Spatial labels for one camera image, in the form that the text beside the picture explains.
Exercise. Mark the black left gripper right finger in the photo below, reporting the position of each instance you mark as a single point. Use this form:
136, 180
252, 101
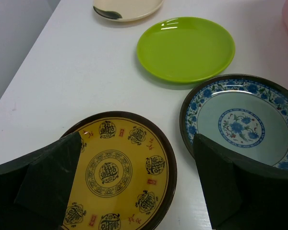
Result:
240, 193

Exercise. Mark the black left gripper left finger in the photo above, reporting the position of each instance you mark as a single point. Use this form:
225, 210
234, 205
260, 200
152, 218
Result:
35, 188

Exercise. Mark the blue floral plate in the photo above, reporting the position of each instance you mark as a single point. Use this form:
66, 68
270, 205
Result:
243, 113

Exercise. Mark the yellow patterned plate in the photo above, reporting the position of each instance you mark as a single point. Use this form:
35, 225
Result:
126, 174

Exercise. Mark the green plate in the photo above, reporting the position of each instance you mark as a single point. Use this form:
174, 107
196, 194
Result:
185, 50

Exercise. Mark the cream plate black brushstroke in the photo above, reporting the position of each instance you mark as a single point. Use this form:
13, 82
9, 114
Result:
126, 10

